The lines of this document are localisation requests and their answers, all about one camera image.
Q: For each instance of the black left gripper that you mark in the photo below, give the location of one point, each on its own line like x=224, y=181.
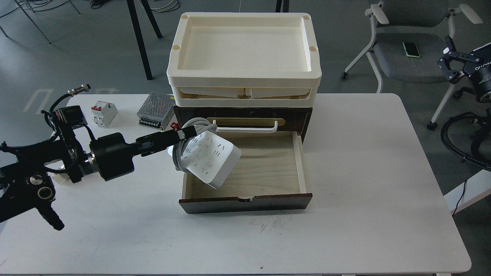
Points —
x=114, y=157

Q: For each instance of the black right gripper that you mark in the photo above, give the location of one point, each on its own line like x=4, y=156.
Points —
x=481, y=76

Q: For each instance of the white power strip with cable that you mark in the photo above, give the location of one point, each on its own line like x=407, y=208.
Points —
x=207, y=156

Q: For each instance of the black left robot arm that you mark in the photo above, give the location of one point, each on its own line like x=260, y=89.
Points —
x=73, y=150

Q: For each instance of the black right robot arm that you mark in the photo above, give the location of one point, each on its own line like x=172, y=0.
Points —
x=451, y=65

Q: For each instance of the metal mesh power supply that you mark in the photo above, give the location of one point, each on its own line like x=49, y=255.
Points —
x=156, y=111

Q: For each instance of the green smartphone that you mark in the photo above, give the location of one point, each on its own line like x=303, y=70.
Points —
x=411, y=50

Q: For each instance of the grey office chair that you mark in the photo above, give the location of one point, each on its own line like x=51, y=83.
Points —
x=385, y=50

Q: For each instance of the white red circuit breaker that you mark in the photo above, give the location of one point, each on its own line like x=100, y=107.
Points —
x=103, y=113

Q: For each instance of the cream plastic stacked tray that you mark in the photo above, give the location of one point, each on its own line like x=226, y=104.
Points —
x=244, y=60

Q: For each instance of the open wooden drawer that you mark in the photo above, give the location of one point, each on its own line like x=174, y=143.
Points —
x=268, y=176

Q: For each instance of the white side table edge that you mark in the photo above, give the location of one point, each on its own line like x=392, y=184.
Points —
x=469, y=192

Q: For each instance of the brass valve red handle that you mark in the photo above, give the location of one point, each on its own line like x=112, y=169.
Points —
x=175, y=126

